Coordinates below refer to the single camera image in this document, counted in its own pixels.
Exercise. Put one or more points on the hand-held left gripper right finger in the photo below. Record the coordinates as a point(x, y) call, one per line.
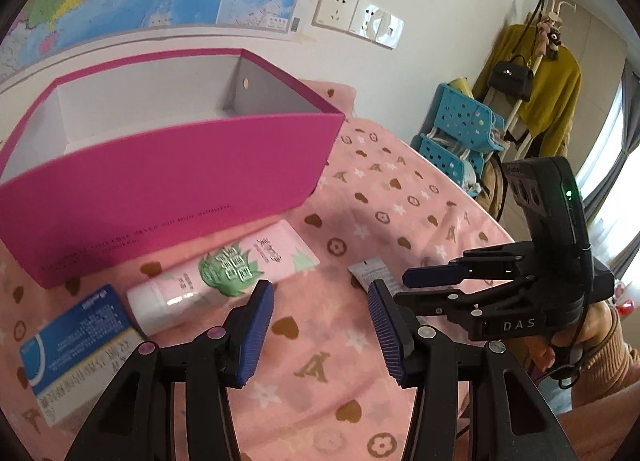
point(387, 336)

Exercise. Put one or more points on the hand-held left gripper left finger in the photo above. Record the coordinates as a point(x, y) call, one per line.
point(255, 336)

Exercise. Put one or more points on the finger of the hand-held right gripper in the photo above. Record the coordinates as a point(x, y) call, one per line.
point(435, 275)
point(430, 303)

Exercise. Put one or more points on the small white tube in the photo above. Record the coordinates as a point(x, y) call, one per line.
point(367, 273)

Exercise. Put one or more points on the pink cardboard box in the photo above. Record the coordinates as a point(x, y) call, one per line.
point(150, 191)

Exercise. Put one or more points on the person's right forearm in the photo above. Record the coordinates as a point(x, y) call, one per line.
point(610, 391)

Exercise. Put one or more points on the person's right hand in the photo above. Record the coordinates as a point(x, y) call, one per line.
point(595, 322)

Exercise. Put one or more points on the brown cloth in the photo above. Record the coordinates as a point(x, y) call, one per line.
point(492, 191)

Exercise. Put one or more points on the pink cream tube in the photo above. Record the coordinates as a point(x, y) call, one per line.
point(200, 286)

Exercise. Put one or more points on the white coat rack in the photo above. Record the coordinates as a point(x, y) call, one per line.
point(515, 111)

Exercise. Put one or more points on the yellow sweater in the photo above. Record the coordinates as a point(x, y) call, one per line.
point(550, 91)

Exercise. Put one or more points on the blue plastic basket rack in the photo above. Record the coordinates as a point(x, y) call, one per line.
point(460, 121)

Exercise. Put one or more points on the black handbag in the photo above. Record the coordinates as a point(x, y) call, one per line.
point(510, 78)

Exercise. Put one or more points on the grey curtain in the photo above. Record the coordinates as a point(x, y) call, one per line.
point(629, 91)

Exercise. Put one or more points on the yellow packet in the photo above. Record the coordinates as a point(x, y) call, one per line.
point(460, 87)

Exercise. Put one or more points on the blue medicine box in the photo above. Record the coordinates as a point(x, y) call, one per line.
point(75, 351)

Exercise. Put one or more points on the pink plush toy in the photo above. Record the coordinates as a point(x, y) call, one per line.
point(547, 38)

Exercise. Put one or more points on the white wall switch panel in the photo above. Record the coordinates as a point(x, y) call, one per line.
point(377, 23)

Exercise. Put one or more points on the white wall socket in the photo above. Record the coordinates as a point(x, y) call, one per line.
point(334, 8)

